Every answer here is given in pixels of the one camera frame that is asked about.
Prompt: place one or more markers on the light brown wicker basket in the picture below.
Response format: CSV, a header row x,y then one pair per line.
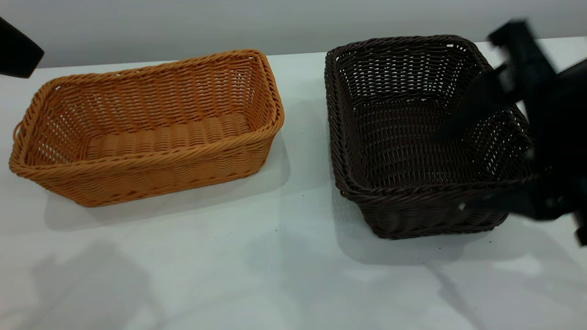
x,y
151,176

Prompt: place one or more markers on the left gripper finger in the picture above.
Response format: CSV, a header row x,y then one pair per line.
x,y
16,52

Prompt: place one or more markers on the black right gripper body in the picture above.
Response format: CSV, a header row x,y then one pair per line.
x,y
559,137

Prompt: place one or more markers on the dark brown wicker basket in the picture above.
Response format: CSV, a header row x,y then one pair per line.
x,y
390,137

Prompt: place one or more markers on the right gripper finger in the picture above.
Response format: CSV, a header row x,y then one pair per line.
x,y
513,199
486,103

